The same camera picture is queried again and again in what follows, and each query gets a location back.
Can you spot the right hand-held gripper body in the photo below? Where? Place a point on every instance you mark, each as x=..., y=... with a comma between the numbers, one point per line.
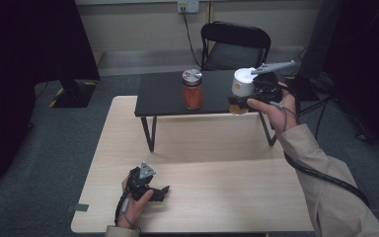
x=268, y=85

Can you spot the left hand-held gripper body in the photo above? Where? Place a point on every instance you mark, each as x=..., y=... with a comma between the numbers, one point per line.
x=139, y=182

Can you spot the white lid bottle orange powder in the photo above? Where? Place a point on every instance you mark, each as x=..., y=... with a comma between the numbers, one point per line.
x=242, y=85

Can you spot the silver lid jar red powder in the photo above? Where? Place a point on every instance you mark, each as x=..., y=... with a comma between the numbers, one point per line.
x=192, y=90

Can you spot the black shelf with metal legs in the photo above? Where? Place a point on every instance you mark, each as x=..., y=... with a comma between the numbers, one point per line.
x=167, y=92

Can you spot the person's left hand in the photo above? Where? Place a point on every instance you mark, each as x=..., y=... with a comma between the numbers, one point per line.
x=133, y=212

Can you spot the person's right hand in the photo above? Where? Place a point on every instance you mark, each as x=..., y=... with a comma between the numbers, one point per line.
x=279, y=115

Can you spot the black box on floor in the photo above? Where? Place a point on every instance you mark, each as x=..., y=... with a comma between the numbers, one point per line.
x=304, y=90

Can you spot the black folding chair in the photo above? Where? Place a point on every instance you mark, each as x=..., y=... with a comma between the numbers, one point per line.
x=235, y=46

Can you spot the grey tape patch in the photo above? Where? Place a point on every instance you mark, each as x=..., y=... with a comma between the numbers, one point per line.
x=77, y=207

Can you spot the dark grey panel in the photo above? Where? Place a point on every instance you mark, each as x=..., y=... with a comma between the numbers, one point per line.
x=319, y=39

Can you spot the dark curtain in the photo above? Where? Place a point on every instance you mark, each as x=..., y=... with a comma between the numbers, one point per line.
x=23, y=65
x=368, y=65

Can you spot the black stand base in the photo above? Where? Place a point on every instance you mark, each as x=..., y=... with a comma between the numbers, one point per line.
x=74, y=95

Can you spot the white wall socket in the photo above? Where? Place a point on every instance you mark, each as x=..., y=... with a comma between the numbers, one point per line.
x=188, y=5

